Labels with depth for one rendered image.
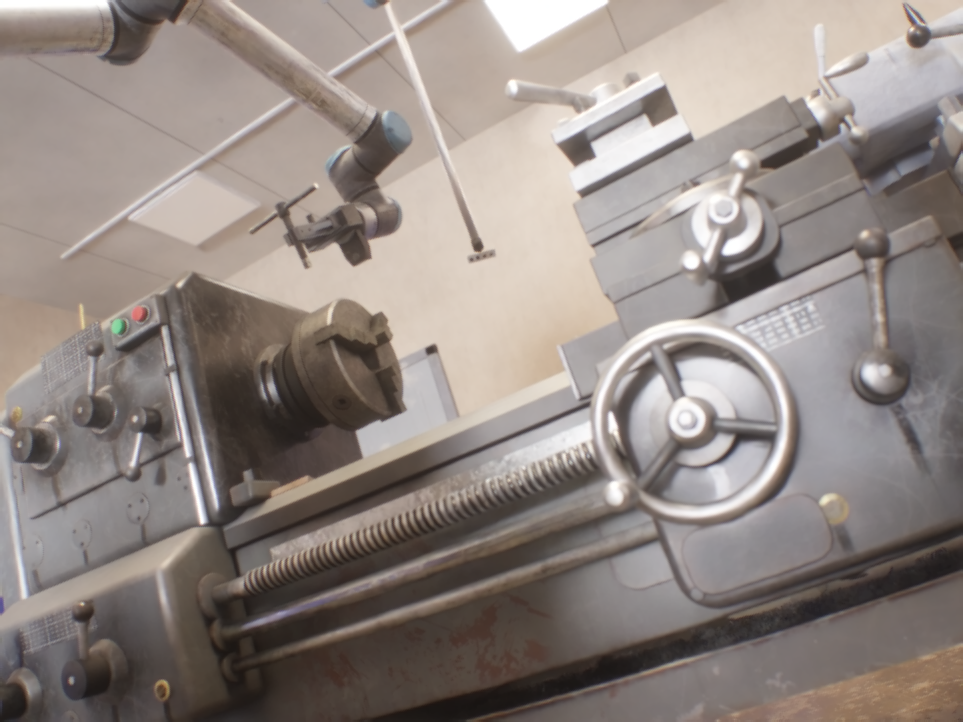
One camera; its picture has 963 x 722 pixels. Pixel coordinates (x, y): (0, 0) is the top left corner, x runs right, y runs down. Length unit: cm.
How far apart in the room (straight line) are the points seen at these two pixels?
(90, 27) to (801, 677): 152
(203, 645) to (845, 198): 105
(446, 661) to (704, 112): 405
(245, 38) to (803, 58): 380
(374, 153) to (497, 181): 330
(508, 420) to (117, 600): 67
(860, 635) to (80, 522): 129
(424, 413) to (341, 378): 339
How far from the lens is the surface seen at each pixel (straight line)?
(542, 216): 472
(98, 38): 160
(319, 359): 135
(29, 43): 153
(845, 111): 105
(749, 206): 80
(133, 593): 124
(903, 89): 129
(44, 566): 164
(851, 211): 86
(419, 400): 474
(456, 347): 472
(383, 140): 164
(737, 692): 84
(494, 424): 104
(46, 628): 141
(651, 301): 84
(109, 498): 148
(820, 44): 143
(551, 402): 102
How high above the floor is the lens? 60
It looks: 18 degrees up
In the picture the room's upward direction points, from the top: 19 degrees counter-clockwise
